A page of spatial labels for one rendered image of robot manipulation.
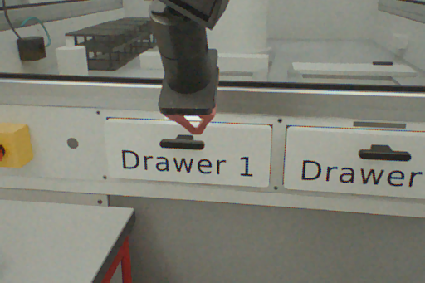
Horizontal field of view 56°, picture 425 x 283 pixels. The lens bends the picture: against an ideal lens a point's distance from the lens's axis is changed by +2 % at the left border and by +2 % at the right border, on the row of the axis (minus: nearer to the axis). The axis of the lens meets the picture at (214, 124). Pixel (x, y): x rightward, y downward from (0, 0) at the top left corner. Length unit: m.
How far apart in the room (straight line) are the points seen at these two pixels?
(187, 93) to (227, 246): 0.41
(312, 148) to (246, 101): 0.13
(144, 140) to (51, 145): 0.19
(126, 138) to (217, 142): 0.16
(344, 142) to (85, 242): 0.45
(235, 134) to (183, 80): 0.23
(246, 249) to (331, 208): 0.19
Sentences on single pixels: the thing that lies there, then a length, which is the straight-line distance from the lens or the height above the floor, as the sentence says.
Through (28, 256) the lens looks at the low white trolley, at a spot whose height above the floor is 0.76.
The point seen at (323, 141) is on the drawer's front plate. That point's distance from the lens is 0.67.
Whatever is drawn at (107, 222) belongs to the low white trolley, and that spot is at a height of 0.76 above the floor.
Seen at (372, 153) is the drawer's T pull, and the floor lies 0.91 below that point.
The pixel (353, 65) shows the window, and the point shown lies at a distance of 0.68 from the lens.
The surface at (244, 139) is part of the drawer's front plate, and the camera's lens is 0.67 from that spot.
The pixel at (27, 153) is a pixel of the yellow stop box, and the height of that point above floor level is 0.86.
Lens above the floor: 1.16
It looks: 20 degrees down
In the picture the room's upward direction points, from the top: straight up
